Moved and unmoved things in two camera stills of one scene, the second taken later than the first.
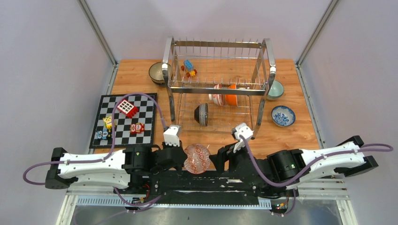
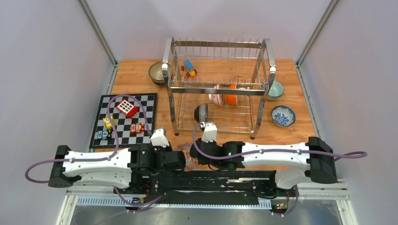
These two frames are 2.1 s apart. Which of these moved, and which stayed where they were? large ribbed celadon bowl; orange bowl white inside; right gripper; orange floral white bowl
Moved: right gripper
Stayed: orange bowl white inside; large ribbed celadon bowl; orange floral white bowl
